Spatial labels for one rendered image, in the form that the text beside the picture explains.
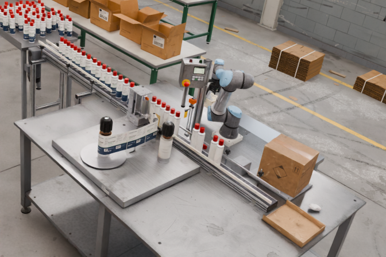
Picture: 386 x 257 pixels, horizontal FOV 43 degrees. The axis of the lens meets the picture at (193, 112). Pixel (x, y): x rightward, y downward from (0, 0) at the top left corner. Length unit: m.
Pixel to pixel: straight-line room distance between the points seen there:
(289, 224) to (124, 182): 1.07
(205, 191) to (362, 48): 5.83
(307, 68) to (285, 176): 4.14
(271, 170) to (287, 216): 0.34
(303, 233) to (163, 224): 0.87
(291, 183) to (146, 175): 0.96
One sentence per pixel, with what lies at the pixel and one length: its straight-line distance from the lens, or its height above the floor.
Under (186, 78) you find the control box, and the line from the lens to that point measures 3.47.
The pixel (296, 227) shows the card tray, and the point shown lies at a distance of 3.22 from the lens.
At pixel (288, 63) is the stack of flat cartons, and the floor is 0.16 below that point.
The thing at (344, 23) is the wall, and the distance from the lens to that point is 8.76.
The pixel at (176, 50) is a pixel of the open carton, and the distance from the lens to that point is 5.29.
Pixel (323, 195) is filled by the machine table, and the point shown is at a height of 0.83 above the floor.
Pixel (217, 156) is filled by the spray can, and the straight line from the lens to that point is 3.41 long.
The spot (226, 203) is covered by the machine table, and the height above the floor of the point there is 0.83.
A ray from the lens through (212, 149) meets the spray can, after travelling 3.42.
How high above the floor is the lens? 2.82
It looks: 29 degrees down
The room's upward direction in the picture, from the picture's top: 10 degrees clockwise
